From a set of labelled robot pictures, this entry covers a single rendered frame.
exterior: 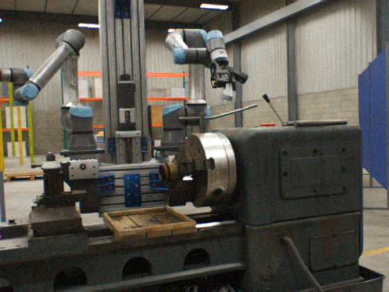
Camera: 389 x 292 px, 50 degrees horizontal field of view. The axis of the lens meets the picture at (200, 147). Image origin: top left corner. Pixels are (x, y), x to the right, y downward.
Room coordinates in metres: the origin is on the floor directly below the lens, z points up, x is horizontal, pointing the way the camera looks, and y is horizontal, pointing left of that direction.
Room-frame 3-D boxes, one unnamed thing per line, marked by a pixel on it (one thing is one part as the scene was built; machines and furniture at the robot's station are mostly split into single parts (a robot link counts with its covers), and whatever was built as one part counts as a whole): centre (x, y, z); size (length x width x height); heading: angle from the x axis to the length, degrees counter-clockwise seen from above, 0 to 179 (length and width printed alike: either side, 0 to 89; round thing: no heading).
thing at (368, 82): (7.82, -3.19, 1.18); 4.12 x 0.80 x 2.35; 164
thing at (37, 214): (1.58, 0.57, 0.95); 0.43 x 0.17 x 0.05; 22
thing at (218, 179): (1.79, -0.01, 1.08); 0.32 x 0.09 x 0.32; 22
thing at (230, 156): (1.81, -0.07, 1.08); 0.31 x 0.03 x 0.31; 22
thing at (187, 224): (1.70, 0.23, 0.89); 0.36 x 0.30 x 0.04; 22
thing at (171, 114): (2.37, 0.14, 1.33); 0.13 x 0.12 x 0.14; 103
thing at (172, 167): (1.74, 0.12, 1.08); 0.09 x 0.09 x 0.09; 22
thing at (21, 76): (2.19, 0.92, 1.56); 0.11 x 0.08 x 0.09; 126
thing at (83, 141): (2.24, 0.63, 1.21); 0.15 x 0.15 x 0.10
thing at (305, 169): (1.96, -0.38, 1.06); 0.59 x 0.48 x 0.39; 112
